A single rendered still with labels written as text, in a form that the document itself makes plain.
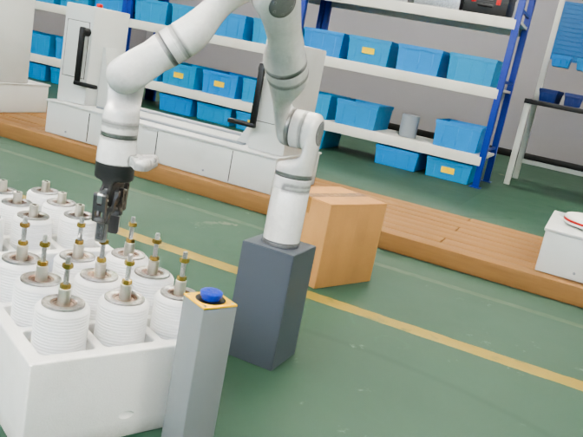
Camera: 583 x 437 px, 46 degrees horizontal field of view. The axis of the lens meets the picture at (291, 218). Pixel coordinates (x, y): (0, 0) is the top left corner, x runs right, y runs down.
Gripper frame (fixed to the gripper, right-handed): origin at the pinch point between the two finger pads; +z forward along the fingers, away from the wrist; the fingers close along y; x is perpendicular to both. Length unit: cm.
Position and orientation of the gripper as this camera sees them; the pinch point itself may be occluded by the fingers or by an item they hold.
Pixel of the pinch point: (107, 231)
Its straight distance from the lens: 141.7
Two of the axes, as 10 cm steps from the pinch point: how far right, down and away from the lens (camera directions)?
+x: 9.8, 2.0, -0.5
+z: -1.8, 9.5, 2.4
